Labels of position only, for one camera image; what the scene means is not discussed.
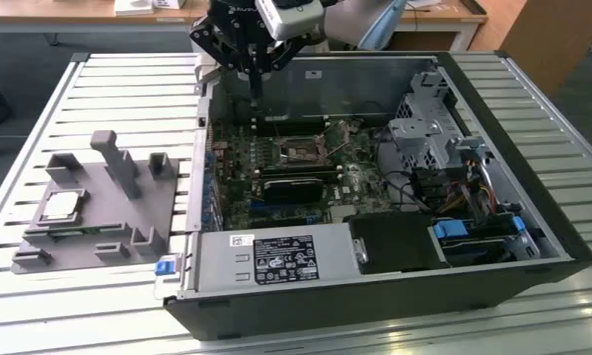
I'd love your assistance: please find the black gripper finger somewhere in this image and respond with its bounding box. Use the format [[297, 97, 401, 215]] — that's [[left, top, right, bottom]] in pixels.
[[257, 34, 310, 127], [187, 17, 259, 127]]

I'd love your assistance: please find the metal socket cover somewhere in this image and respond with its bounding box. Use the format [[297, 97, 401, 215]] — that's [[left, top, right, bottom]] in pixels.
[[314, 118, 365, 157]]

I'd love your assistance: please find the silver CPU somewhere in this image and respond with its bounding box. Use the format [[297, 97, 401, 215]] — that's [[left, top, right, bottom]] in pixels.
[[37, 191, 87, 223]]

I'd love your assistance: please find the CPU socket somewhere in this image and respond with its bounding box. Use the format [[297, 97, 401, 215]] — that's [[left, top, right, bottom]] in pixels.
[[270, 135, 335, 167]]

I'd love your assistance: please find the wooden desk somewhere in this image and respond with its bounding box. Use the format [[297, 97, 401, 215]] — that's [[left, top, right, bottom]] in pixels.
[[0, 0, 489, 53]]

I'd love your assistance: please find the black graphics card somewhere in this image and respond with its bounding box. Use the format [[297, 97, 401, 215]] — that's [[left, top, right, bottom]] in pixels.
[[257, 176, 325, 206]]

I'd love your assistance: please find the metal drive cage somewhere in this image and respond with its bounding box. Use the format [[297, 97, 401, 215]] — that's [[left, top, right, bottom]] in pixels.
[[385, 71, 490, 175]]

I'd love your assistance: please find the green motherboard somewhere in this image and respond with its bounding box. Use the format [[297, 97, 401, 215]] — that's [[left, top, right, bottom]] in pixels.
[[205, 117, 398, 233]]

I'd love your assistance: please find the silver heat sink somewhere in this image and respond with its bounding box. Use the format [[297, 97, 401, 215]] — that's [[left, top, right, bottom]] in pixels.
[[327, 206, 360, 220]]

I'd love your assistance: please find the grey parts rack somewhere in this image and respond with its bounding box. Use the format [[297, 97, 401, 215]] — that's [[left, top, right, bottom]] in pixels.
[[9, 129, 182, 275]]

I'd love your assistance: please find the wooden cabinet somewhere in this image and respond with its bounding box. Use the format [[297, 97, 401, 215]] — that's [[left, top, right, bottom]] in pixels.
[[465, 0, 592, 98]]

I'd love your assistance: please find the black plastic shroud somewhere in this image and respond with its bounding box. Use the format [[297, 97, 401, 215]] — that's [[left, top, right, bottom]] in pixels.
[[346, 212, 450, 276]]

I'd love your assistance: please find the green RAM stick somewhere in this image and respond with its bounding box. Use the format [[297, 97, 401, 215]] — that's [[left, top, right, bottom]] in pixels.
[[47, 226, 103, 236]]

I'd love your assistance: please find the silver power supply unit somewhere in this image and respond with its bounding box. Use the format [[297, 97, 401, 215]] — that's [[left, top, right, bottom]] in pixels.
[[190, 223, 362, 294]]

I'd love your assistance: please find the blue disk carrier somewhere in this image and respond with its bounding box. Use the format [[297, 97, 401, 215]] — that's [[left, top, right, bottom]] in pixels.
[[430, 217, 470, 240]]

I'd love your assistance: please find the metal disk bay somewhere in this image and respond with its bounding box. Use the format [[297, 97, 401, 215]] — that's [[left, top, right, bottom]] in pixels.
[[426, 212, 544, 269]]

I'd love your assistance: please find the black PC case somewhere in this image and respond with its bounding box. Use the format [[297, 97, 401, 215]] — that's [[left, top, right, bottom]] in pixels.
[[161, 50, 592, 342]]

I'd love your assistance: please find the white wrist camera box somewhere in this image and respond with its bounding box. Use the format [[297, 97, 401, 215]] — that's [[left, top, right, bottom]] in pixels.
[[254, 0, 325, 41]]

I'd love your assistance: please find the yellow red wire bundle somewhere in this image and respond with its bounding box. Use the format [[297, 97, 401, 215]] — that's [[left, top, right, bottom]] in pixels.
[[436, 157, 502, 217]]

